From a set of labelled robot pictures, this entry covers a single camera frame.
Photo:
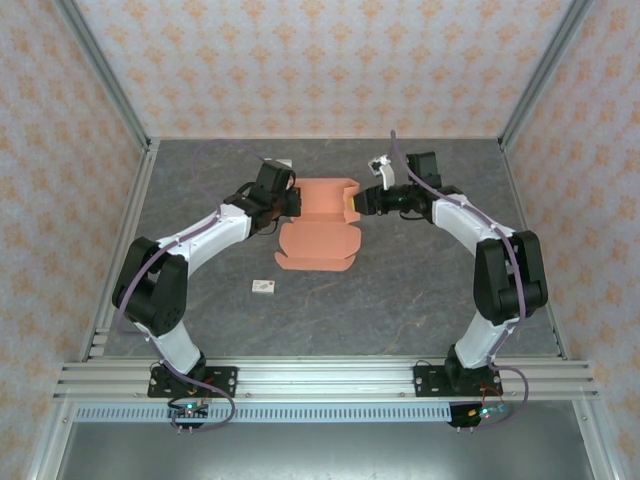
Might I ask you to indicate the pink paper box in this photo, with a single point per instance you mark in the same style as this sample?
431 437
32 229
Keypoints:
320 240

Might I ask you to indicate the small white card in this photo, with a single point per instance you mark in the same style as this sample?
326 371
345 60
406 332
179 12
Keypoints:
263 287

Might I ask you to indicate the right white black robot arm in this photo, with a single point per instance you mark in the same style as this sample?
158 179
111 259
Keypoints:
470 215

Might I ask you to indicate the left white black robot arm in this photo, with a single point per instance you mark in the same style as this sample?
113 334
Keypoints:
210 235

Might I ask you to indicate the grey metal sheet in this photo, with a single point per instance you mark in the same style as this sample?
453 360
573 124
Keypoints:
320 452

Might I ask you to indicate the aluminium table side rail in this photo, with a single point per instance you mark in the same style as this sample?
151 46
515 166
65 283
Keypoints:
130 215
530 240

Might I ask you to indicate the aluminium mounting rail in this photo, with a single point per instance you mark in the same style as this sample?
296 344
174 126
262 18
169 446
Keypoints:
325 377

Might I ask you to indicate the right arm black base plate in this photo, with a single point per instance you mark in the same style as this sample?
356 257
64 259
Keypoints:
425 380

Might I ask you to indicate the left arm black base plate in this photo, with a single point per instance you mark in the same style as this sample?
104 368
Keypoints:
225 380

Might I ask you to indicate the aluminium frame post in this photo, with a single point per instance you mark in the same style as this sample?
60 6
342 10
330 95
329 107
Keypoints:
545 75
100 70

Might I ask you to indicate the aluminium frame leg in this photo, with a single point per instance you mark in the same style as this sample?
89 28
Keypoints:
50 445
597 445

